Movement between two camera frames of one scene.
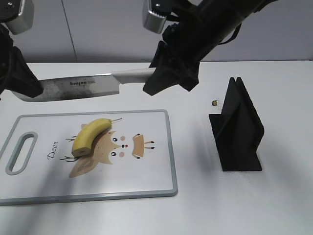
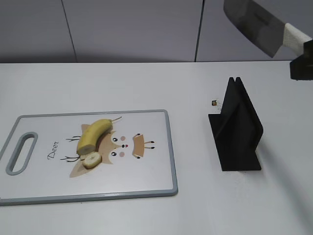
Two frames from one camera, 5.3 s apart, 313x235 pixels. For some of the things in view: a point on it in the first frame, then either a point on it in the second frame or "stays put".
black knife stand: (237, 130) stays put
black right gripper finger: (160, 80) -> (301, 68)
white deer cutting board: (134, 158) stays put
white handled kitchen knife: (85, 86) -> (264, 29)
